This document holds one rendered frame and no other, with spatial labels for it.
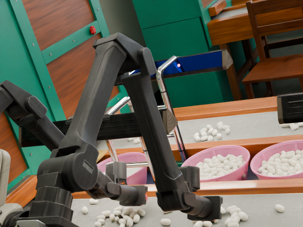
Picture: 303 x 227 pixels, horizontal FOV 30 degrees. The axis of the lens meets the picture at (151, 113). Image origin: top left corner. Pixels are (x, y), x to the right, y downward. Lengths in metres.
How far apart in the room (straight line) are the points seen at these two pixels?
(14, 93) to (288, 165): 0.98
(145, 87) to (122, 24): 3.67
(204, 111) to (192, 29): 1.95
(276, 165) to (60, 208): 1.10
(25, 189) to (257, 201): 0.91
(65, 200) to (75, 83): 1.60
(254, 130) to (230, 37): 2.21
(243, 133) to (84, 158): 1.31
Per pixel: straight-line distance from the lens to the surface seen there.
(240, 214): 1.78
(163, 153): 1.43
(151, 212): 1.98
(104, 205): 2.14
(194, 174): 1.55
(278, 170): 2.00
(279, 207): 1.77
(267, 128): 2.36
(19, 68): 2.41
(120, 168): 1.88
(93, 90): 1.26
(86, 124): 1.21
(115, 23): 4.96
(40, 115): 1.65
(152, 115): 1.42
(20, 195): 2.25
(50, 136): 1.70
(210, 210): 1.61
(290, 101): 1.59
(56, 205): 1.10
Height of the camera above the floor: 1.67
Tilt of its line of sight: 19 degrees down
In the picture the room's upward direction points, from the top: 18 degrees counter-clockwise
